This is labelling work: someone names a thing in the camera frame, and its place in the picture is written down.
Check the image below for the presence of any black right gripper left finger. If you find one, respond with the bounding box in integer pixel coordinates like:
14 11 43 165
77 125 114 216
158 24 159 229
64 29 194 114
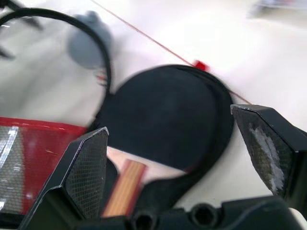
18 126 110 229

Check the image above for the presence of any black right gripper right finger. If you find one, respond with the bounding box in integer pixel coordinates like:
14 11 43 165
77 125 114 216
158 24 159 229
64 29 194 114
230 104 307 209

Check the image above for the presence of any black table tennis paddle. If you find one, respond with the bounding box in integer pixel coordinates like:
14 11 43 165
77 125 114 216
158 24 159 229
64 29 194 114
100 68 218 218

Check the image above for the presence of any black and red paddle case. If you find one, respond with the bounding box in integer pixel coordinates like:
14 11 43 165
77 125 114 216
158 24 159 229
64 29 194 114
0 8 236 227

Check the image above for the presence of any small red tab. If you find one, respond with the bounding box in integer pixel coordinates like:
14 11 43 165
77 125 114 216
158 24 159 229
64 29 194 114
193 59 210 72

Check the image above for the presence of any grey rounded object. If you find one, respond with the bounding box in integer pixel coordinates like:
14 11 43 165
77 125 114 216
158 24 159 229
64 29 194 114
67 11 114 70

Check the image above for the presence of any thin red tape line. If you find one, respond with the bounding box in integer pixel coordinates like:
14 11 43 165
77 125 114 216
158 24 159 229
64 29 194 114
92 0 253 105

